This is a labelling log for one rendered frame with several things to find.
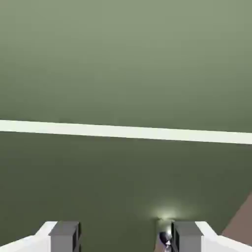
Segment green cabinet door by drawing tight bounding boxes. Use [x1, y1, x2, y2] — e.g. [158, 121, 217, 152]
[0, 0, 252, 134]
[0, 131, 252, 252]

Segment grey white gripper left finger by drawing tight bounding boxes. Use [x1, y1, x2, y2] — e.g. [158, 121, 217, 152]
[0, 220, 82, 252]

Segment green cabinet with white frame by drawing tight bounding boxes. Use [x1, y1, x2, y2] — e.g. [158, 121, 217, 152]
[0, 0, 252, 252]

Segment curved shiny metal handle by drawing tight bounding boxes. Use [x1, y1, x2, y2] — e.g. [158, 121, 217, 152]
[156, 218, 175, 252]

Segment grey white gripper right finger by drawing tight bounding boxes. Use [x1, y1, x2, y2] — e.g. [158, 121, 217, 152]
[170, 220, 252, 252]

